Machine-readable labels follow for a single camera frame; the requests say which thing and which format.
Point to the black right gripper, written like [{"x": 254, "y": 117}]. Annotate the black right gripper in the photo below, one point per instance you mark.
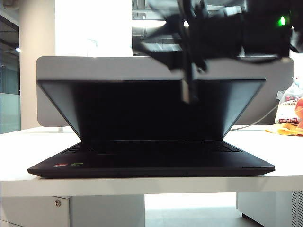
[{"x": 213, "y": 35}]

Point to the black laptop computer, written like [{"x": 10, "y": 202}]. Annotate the black laptop computer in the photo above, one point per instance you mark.
[{"x": 142, "y": 113}]

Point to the long white ceiling light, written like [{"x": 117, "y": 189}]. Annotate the long white ceiling light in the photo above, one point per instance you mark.
[{"x": 146, "y": 23}]

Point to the grey fabric desk divider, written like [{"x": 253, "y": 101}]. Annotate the grey fabric desk divider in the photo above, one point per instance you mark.
[{"x": 71, "y": 67}]

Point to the white printed plastic bag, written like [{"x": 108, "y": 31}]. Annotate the white printed plastic bag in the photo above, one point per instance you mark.
[{"x": 287, "y": 106}]

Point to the yellow cloth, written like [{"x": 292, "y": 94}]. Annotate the yellow cloth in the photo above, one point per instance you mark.
[{"x": 281, "y": 130}]

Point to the orange-red plastic object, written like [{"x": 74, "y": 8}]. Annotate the orange-red plastic object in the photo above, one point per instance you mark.
[{"x": 300, "y": 108}]

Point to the round white spot lamp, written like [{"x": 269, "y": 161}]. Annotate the round white spot lamp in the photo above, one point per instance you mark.
[{"x": 18, "y": 49}]

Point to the white drawer cabinet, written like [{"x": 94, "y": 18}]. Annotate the white drawer cabinet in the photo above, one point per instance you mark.
[{"x": 99, "y": 210}]

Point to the white vented cabinet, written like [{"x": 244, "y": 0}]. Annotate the white vented cabinet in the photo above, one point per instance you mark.
[{"x": 265, "y": 205}]

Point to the round silver drawer lock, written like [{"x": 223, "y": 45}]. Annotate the round silver drawer lock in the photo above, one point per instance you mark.
[{"x": 57, "y": 203}]

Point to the silver wall plate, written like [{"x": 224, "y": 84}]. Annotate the silver wall plate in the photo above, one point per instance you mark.
[{"x": 92, "y": 48}]

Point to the white divider mounting bracket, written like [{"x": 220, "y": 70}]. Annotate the white divider mounting bracket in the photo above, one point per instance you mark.
[{"x": 61, "y": 129}]

